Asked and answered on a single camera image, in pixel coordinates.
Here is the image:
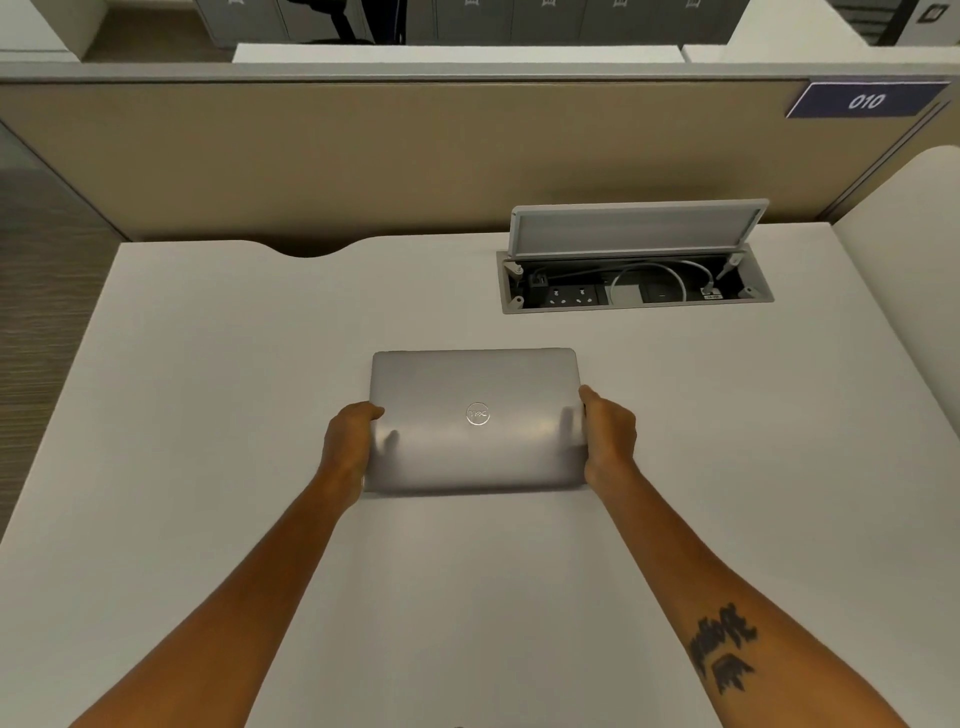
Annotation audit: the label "grey cable box lid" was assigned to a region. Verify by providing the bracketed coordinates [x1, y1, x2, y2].
[508, 198, 771, 261]

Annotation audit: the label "person's left hand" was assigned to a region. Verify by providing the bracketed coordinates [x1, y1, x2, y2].
[321, 401, 386, 505]

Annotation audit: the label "blue desk number sign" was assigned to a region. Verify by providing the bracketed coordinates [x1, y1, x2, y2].
[785, 81, 951, 120]

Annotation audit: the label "grey storage cabinets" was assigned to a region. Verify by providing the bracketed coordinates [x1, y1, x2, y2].
[193, 0, 744, 48]

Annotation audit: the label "black office chair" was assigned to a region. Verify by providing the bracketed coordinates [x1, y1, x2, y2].
[300, 0, 374, 45]

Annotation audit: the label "beige desk partition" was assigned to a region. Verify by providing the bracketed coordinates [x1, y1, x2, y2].
[0, 62, 960, 256]

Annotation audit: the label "white cable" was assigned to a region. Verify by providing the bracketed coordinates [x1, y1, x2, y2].
[609, 257, 723, 305]

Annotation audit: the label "silver laptop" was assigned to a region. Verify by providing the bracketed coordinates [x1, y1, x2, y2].
[363, 347, 588, 495]

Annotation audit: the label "person's right hand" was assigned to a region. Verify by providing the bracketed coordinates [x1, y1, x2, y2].
[578, 384, 638, 487]

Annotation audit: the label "grey desk cable box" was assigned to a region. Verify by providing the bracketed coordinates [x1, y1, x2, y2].
[496, 243, 775, 315]

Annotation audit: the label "black power socket strip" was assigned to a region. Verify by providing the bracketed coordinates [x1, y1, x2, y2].
[546, 282, 607, 308]

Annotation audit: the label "person's left forearm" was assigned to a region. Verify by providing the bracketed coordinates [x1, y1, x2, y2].
[69, 474, 363, 728]

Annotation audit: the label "person's right forearm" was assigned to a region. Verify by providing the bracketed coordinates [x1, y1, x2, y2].
[586, 459, 912, 728]

